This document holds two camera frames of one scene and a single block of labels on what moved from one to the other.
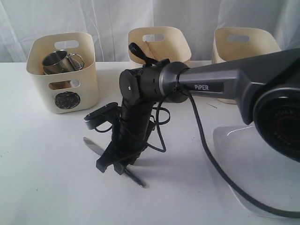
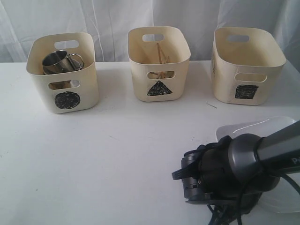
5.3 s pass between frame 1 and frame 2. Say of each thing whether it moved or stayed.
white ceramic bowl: stayed
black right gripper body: moved
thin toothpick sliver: stayed
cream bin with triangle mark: stayed
